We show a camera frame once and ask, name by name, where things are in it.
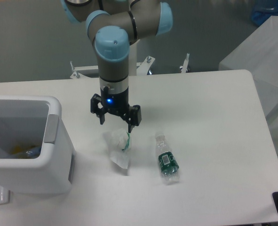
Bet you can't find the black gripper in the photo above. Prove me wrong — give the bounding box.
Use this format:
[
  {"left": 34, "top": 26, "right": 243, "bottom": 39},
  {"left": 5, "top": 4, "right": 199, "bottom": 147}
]
[{"left": 90, "top": 88, "right": 142, "bottom": 133}]

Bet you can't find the white plastic wrapper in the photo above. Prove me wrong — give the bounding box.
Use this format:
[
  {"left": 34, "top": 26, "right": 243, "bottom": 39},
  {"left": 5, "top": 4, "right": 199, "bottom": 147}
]
[{"left": 103, "top": 129, "right": 132, "bottom": 170}]

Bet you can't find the clear bottle with green label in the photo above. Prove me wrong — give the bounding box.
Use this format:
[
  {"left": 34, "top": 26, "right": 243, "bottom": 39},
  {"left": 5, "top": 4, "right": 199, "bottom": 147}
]
[{"left": 155, "top": 131, "right": 179, "bottom": 185}]

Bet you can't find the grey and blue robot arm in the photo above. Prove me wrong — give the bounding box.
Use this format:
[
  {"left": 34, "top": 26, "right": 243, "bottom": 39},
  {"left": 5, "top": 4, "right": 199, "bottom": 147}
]
[{"left": 61, "top": 0, "right": 173, "bottom": 132}]

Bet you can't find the white trash can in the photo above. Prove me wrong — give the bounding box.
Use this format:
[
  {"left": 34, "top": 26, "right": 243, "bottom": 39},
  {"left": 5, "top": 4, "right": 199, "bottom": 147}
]
[{"left": 0, "top": 95, "right": 76, "bottom": 194}]

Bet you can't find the blue plastic bag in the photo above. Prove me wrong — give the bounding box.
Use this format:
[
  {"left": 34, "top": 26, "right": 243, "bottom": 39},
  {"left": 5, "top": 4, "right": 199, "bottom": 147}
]
[{"left": 250, "top": 0, "right": 278, "bottom": 26}]

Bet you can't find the white clamp bracket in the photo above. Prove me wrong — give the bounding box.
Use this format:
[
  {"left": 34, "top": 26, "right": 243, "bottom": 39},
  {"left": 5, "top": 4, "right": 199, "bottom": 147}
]
[{"left": 179, "top": 53, "right": 190, "bottom": 73}]

